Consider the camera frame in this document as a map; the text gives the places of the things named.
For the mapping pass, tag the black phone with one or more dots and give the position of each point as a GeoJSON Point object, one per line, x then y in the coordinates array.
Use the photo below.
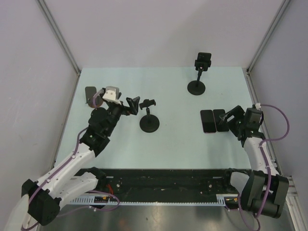
{"type": "Point", "coordinates": [203, 61]}
{"type": "Point", "coordinates": [208, 121]}

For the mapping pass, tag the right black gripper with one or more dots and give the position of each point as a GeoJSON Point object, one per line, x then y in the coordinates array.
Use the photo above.
{"type": "Point", "coordinates": [237, 112]}

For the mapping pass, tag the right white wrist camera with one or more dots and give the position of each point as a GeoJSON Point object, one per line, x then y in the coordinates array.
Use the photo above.
{"type": "Point", "coordinates": [257, 106]}

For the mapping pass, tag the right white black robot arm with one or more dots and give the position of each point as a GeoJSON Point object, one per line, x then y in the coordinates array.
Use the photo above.
{"type": "Point", "coordinates": [264, 191]}

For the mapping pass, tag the white slotted cable duct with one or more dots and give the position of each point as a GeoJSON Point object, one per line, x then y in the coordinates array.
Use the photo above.
{"type": "Point", "coordinates": [88, 199]}

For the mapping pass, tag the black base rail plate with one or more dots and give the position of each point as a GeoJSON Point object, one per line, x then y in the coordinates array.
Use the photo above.
{"type": "Point", "coordinates": [165, 185]}

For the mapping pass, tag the silver phone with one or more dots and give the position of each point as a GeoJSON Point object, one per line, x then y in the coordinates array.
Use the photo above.
{"type": "Point", "coordinates": [221, 125]}

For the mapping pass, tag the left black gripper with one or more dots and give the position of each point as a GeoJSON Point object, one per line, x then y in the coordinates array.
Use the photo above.
{"type": "Point", "coordinates": [133, 104]}

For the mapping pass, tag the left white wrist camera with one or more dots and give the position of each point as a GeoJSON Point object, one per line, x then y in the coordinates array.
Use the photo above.
{"type": "Point", "coordinates": [112, 95]}

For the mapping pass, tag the black pole phone stand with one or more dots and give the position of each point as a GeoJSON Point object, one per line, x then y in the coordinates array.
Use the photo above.
{"type": "Point", "coordinates": [196, 87]}
{"type": "Point", "coordinates": [148, 123]}

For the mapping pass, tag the right aluminium frame post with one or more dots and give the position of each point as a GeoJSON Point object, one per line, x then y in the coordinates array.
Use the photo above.
{"type": "Point", "coordinates": [270, 31]}

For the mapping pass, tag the aluminium frame post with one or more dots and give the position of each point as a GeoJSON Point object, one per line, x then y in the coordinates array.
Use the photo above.
{"type": "Point", "coordinates": [270, 31]}
{"type": "Point", "coordinates": [58, 34]}

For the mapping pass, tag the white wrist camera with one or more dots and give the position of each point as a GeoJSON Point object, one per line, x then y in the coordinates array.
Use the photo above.
{"type": "Point", "coordinates": [112, 95]}
{"type": "Point", "coordinates": [257, 106]}

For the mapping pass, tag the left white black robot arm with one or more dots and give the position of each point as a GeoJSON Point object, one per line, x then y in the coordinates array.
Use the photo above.
{"type": "Point", "coordinates": [45, 197]}

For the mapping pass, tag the brown round phone stand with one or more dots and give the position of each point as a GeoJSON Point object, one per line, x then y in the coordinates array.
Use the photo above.
{"type": "Point", "coordinates": [90, 91]}

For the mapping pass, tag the left aluminium frame post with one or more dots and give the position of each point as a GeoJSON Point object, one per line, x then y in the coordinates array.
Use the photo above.
{"type": "Point", "coordinates": [58, 34]}

